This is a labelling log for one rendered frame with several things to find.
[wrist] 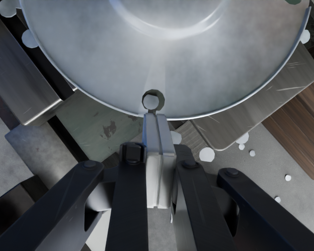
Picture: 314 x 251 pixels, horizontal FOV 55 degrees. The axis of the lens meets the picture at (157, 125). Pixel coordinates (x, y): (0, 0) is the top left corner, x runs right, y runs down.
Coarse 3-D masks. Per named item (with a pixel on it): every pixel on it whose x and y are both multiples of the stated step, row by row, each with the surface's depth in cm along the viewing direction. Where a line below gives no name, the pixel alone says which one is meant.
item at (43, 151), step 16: (0, 112) 44; (16, 128) 42; (32, 128) 42; (48, 128) 42; (64, 128) 52; (16, 144) 42; (32, 144) 42; (48, 144) 42; (64, 144) 42; (32, 160) 42; (48, 160) 42; (64, 160) 42; (80, 160) 44; (112, 160) 82; (48, 176) 42
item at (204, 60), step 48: (48, 0) 29; (96, 0) 29; (144, 0) 29; (192, 0) 29; (240, 0) 30; (48, 48) 29; (96, 48) 29; (144, 48) 29; (192, 48) 30; (240, 48) 30; (288, 48) 30; (96, 96) 29; (192, 96) 30; (240, 96) 30
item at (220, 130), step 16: (304, 48) 31; (288, 64) 31; (304, 64) 31; (272, 80) 31; (288, 80) 31; (304, 80) 31; (256, 96) 30; (272, 96) 30; (288, 96) 31; (224, 112) 30; (240, 112) 30; (256, 112) 30; (272, 112) 30; (208, 128) 30; (224, 128) 30; (240, 128) 30; (208, 144) 30; (224, 144) 30
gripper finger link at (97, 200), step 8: (112, 168) 14; (104, 176) 13; (112, 176) 13; (104, 184) 13; (112, 184) 13; (96, 192) 13; (104, 192) 13; (112, 192) 13; (88, 200) 13; (96, 200) 13; (104, 200) 13; (112, 200) 13; (88, 208) 13; (96, 208) 13; (104, 208) 13
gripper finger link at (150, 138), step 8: (144, 120) 19; (152, 120) 19; (144, 128) 18; (152, 128) 17; (144, 136) 17; (152, 136) 16; (152, 144) 15; (152, 152) 14; (152, 160) 14; (152, 168) 14; (152, 176) 14; (152, 184) 15; (152, 192) 15; (152, 200) 15
